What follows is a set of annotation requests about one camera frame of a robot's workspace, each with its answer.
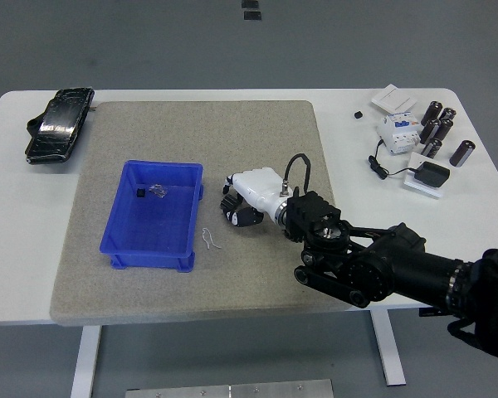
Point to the black floor plate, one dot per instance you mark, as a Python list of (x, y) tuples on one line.
[(250, 3), (252, 16)]

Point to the white circuit breaker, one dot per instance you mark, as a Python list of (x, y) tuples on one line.
[(398, 132)]

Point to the blue plastic box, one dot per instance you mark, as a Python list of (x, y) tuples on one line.
[(157, 224)]

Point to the white flat plate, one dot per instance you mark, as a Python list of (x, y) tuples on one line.
[(417, 186)]

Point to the clear plastic scrap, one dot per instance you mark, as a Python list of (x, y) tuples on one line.
[(157, 190)]

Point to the black table control panel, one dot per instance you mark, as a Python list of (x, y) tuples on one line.
[(431, 313)]

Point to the white table leg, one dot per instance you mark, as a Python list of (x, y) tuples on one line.
[(388, 348), (85, 360)]

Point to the black power adapter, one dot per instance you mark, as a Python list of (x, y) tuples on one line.
[(431, 174)]

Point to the black wrapped device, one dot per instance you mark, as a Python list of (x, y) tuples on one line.
[(58, 124)]

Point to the white switch plate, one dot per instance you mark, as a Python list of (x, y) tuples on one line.
[(394, 98)]

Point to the grey-brown mat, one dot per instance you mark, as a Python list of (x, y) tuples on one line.
[(232, 145)]

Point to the small black cube nut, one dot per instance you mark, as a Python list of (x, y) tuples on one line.
[(359, 114), (140, 192)]

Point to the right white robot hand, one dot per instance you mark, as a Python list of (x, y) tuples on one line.
[(259, 186)]

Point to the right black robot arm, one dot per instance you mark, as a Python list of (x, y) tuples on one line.
[(398, 257)]

